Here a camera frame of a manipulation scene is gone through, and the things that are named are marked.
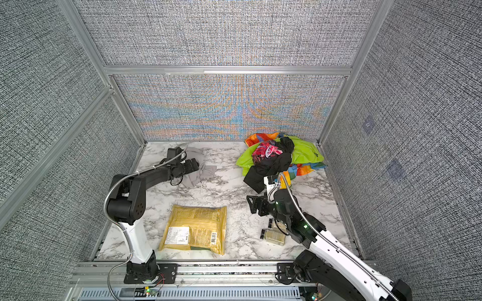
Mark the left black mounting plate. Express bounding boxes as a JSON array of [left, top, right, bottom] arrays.
[[124, 263, 178, 285]]

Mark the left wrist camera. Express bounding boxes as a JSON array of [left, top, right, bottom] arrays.
[[166, 147, 184, 164]]

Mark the black mounting plate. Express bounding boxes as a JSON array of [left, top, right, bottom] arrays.
[[274, 263, 311, 285], [124, 263, 178, 285]]

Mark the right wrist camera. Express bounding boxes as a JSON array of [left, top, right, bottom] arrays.
[[264, 176, 281, 194]]

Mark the yellow snack bag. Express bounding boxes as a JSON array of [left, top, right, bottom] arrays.
[[159, 204, 227, 255]]

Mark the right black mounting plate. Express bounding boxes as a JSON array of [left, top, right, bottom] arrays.
[[274, 263, 311, 285]]

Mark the aluminium enclosure frame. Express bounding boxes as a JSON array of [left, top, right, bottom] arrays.
[[1, 1, 393, 227]]

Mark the black cloth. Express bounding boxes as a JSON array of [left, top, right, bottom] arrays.
[[244, 137, 294, 194]]

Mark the pink red patterned cloth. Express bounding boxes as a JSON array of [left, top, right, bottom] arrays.
[[252, 140, 284, 164]]

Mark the grey cloth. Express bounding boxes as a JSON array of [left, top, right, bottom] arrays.
[[181, 147, 217, 188]]

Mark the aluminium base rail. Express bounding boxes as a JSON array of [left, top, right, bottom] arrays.
[[69, 260, 381, 288]]

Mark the lime green cloth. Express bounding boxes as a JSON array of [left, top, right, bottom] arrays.
[[236, 132, 325, 176]]

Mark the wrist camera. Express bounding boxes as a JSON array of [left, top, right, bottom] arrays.
[[264, 176, 281, 194], [166, 147, 184, 164]]

